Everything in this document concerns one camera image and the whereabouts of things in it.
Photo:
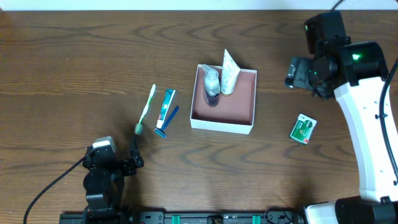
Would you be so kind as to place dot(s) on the green soap packet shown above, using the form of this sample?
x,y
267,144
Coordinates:
x,y
303,129

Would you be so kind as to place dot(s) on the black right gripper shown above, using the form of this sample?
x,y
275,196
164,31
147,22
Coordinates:
x,y
296,74

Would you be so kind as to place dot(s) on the white lotion tube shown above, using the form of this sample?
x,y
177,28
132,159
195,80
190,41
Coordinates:
x,y
229,74

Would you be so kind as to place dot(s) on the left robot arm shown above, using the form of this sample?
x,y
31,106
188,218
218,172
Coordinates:
x,y
104,182

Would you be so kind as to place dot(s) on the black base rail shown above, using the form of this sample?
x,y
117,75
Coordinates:
x,y
126,215

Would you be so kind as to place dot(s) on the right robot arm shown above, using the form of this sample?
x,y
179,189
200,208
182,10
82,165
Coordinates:
x,y
356,76

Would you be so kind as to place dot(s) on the white box with pink interior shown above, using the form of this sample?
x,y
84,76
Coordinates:
x,y
234,113

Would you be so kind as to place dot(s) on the teal white toothpaste tube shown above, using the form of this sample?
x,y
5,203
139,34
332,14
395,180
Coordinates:
x,y
168,97

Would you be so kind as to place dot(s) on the clear pump bottle dark liquid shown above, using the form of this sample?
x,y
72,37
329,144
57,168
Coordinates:
x,y
211,85

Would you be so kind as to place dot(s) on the blue disposable razor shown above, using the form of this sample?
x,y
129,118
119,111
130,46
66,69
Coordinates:
x,y
160,131

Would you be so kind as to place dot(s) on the green white toothbrush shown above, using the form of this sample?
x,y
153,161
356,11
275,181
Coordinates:
x,y
139,125

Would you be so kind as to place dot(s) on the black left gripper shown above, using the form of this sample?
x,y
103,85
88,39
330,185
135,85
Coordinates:
x,y
123,165

